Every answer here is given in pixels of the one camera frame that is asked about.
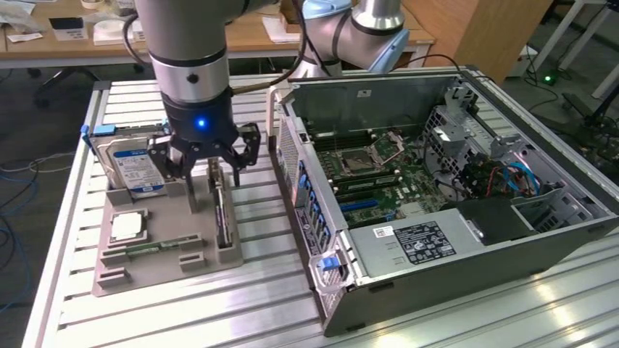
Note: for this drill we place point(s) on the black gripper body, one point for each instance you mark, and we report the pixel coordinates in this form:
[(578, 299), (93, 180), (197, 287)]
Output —
[(200, 116)]

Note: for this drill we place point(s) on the green GPU with black fan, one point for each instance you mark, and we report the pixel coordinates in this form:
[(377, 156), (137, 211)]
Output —
[(221, 210)]

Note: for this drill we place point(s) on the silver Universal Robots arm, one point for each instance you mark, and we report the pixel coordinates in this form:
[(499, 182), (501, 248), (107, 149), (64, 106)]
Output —
[(188, 43)]

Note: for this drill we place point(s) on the grey parts rack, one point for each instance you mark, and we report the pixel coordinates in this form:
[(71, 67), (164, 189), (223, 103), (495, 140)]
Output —
[(169, 217)]

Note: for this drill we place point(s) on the silver CPU chip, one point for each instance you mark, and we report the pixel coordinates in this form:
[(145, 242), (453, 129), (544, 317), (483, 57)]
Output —
[(127, 226)]

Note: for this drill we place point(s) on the CPU socket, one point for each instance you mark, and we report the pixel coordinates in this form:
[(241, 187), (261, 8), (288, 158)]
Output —
[(360, 162)]

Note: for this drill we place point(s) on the green RAM stick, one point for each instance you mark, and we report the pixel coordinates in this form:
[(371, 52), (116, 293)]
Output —
[(144, 247)]

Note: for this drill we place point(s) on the white labelled box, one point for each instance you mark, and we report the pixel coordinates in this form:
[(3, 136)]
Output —
[(139, 34)]

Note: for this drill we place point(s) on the installed RAM stick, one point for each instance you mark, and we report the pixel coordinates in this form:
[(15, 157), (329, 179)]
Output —
[(367, 183)]

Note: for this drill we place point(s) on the blue expansion slot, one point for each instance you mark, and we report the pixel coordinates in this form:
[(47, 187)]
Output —
[(359, 205)]

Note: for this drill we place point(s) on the white paper stack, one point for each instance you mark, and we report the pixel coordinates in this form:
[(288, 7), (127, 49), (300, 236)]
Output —
[(280, 32)]

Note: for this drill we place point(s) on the metal socket cover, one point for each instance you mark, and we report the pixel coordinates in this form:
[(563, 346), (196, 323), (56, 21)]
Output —
[(388, 143)]

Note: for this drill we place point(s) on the white box with tape roll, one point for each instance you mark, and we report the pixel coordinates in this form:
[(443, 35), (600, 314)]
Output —
[(112, 32)]

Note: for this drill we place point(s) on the black chair base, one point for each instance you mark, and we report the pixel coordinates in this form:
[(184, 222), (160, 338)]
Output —
[(57, 81)]

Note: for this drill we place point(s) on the wooden desk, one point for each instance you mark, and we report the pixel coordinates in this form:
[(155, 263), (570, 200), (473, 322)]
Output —
[(57, 49)]

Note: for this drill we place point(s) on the green motherboard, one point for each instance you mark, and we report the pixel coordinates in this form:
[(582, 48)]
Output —
[(411, 188)]

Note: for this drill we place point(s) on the blue case latch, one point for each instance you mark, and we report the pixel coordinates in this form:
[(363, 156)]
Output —
[(328, 263)]

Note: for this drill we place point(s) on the black and white box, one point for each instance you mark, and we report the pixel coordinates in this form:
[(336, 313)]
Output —
[(69, 29)]

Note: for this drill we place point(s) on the masking tape roll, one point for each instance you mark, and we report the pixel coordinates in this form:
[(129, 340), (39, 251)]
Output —
[(91, 3)]

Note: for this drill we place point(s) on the metal disk bay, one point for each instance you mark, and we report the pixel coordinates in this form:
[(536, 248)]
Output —
[(449, 134)]

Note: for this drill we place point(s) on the white paper card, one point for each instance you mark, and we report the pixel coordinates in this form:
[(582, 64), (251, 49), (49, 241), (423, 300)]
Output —
[(24, 37)]

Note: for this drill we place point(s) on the grey power supply unit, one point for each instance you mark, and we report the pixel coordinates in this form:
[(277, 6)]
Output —
[(415, 246)]

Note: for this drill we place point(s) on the wooden cabinet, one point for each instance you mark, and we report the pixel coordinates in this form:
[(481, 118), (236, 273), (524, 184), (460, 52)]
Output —
[(483, 32)]

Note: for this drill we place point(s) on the open black PC case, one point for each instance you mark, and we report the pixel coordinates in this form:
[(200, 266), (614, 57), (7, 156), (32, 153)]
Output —
[(483, 275)]

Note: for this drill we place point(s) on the hard disk with blue bracket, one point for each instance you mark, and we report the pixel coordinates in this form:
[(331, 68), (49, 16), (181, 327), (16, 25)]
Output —
[(131, 166)]

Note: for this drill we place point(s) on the white table frame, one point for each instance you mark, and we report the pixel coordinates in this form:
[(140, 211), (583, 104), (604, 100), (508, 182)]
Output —
[(570, 21)]

